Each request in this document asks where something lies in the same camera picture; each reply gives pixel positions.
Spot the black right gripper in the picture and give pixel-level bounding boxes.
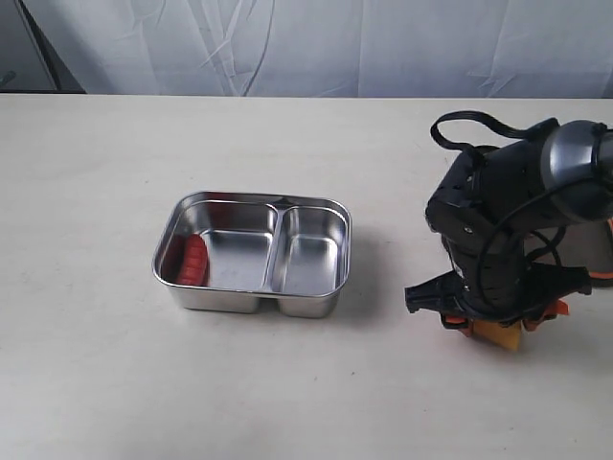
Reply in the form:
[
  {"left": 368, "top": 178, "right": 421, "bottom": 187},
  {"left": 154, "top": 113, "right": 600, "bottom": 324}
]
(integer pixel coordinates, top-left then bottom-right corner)
[{"left": 405, "top": 147, "right": 591, "bottom": 336}]

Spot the yellow toy cheese wedge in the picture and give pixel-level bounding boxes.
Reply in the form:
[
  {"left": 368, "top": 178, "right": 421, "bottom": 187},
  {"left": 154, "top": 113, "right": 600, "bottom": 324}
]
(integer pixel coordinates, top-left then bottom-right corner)
[{"left": 472, "top": 320, "right": 522, "bottom": 352}]

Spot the dark transparent lid orange valve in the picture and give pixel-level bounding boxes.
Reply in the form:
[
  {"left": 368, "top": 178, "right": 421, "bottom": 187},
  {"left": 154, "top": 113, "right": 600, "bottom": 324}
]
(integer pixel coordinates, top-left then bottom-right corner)
[{"left": 523, "top": 218, "right": 612, "bottom": 289}]

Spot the red toy sausage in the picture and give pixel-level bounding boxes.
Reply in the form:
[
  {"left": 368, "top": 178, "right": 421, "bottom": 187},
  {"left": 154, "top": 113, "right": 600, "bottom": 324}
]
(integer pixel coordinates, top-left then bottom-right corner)
[{"left": 176, "top": 234, "right": 209, "bottom": 287}]

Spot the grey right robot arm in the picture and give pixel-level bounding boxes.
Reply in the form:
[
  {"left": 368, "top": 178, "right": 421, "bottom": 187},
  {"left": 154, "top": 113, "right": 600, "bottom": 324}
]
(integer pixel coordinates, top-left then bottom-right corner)
[{"left": 404, "top": 110, "right": 612, "bottom": 332}]

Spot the grey wrinkled backdrop curtain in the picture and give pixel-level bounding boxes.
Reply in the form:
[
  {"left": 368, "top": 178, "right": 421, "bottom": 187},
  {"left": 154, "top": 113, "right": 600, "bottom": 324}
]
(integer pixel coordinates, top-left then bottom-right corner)
[{"left": 1, "top": 1, "right": 612, "bottom": 98}]

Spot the steel two-compartment lunch box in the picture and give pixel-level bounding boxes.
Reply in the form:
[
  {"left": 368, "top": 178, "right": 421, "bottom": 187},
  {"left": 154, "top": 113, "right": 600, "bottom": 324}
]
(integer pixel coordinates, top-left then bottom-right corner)
[{"left": 152, "top": 191, "right": 352, "bottom": 318}]

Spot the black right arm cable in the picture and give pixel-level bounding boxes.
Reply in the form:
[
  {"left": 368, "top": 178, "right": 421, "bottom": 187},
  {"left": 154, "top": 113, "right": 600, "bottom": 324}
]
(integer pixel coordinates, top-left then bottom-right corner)
[{"left": 429, "top": 110, "right": 571, "bottom": 308}]

